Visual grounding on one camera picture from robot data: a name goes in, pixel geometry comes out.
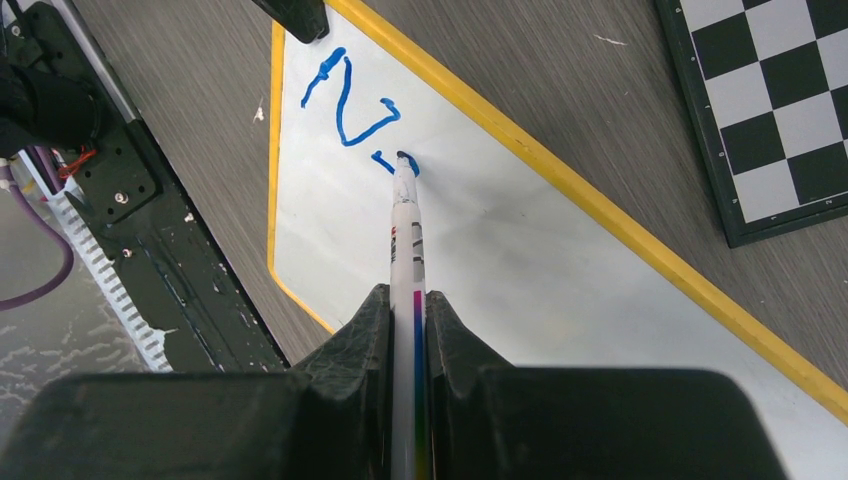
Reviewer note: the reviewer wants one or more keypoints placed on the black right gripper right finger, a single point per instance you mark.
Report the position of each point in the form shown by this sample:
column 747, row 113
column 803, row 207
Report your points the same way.
column 494, row 420

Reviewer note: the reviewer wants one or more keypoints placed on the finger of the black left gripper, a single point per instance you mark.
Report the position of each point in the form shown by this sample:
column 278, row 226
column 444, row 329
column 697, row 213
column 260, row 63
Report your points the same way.
column 306, row 20

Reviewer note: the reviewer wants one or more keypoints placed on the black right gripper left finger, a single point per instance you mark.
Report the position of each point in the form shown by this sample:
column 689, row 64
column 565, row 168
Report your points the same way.
column 325, row 418

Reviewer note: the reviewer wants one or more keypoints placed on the yellow framed whiteboard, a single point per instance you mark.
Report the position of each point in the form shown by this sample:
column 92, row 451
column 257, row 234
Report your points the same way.
column 537, row 262

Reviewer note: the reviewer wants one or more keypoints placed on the white blue marker pen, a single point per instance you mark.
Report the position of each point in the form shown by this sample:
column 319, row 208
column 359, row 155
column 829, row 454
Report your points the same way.
column 410, row 438

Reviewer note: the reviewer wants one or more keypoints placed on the black white chessboard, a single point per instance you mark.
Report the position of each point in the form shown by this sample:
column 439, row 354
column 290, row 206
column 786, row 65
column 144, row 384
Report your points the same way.
column 765, row 83

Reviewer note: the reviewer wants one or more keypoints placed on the white toothed cable rail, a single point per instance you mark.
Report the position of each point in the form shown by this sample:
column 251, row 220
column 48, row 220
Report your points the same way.
column 149, row 342

